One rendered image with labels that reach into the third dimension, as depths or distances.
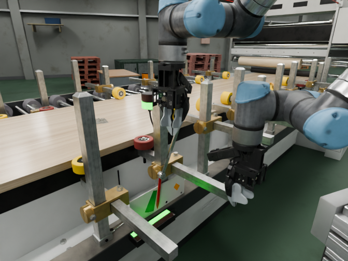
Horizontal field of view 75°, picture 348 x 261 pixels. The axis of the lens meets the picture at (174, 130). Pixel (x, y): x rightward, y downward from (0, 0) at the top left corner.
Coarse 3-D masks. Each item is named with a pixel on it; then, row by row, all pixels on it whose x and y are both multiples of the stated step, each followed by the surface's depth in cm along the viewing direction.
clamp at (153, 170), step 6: (174, 156) 85; (180, 156) 85; (168, 162) 81; (174, 162) 82; (180, 162) 85; (150, 168) 79; (156, 168) 78; (162, 168) 78; (168, 168) 81; (150, 174) 80; (156, 174) 77; (168, 174) 82
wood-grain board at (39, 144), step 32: (128, 96) 169; (192, 96) 169; (0, 128) 105; (32, 128) 105; (64, 128) 105; (128, 128) 105; (0, 160) 76; (32, 160) 76; (64, 160) 76; (0, 192) 64
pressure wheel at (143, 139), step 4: (140, 136) 94; (144, 136) 94; (148, 136) 94; (136, 140) 90; (140, 140) 91; (144, 140) 91; (148, 140) 90; (152, 140) 91; (136, 144) 90; (140, 144) 89; (144, 144) 89; (148, 144) 89; (152, 144) 91; (136, 148) 90; (140, 148) 89; (144, 148) 89; (148, 148) 90; (144, 160) 95
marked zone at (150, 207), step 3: (153, 192) 78; (156, 192) 79; (153, 195) 79; (150, 198) 78; (153, 198) 79; (150, 201) 78; (153, 201) 79; (150, 204) 79; (153, 204) 80; (147, 207) 78; (150, 207) 79; (153, 207) 80; (147, 210) 78; (150, 210) 79; (153, 210) 81
